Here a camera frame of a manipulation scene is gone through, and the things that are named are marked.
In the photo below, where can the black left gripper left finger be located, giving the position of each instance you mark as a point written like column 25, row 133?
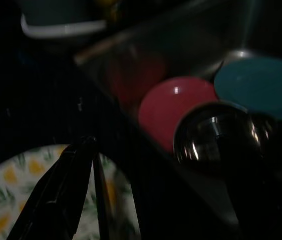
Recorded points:
column 60, row 190

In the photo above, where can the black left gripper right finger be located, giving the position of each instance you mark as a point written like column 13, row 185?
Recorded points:
column 103, row 200

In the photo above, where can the white plate with lemon print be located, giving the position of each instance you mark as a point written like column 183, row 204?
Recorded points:
column 3, row 195

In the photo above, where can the pink plastic plate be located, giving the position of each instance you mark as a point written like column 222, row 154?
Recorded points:
column 163, row 110

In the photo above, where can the shiny steel bowl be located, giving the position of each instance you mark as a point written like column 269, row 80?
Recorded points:
column 221, row 135

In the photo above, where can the white rimmed grey bowl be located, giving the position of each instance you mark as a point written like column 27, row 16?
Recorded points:
column 63, row 27

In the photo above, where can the stainless steel sink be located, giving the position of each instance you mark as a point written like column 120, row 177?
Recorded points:
column 180, row 50

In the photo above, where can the teal plastic plate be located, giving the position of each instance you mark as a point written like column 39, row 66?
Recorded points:
column 258, row 87

